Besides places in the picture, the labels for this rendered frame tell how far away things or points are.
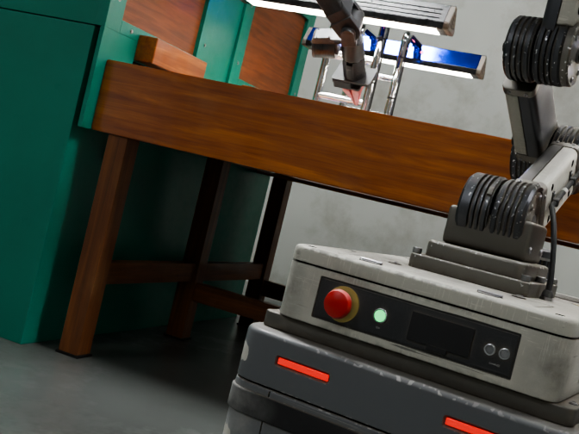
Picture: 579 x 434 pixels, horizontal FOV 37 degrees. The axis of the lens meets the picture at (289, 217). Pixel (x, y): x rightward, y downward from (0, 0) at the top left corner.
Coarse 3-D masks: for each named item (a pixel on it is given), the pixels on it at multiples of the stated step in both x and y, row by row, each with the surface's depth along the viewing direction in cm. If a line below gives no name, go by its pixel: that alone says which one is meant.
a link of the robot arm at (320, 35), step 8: (320, 32) 210; (328, 32) 210; (344, 32) 202; (352, 32) 202; (312, 40) 210; (320, 40) 210; (328, 40) 209; (336, 40) 208; (344, 40) 204; (352, 40) 204; (312, 48) 211; (320, 48) 211; (328, 48) 210; (320, 56) 212; (328, 56) 212; (336, 56) 213
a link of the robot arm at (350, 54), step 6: (360, 36) 210; (336, 42) 209; (360, 42) 209; (336, 48) 210; (342, 48) 210; (348, 48) 208; (354, 48) 208; (360, 48) 209; (336, 54) 212; (342, 54) 212; (348, 54) 210; (354, 54) 210; (360, 54) 210; (348, 60) 211; (354, 60) 211
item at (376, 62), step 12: (384, 36) 246; (384, 48) 246; (324, 60) 251; (372, 60) 246; (324, 72) 251; (372, 84) 246; (324, 96) 251; (336, 96) 250; (348, 96) 249; (372, 96) 246; (360, 108) 247
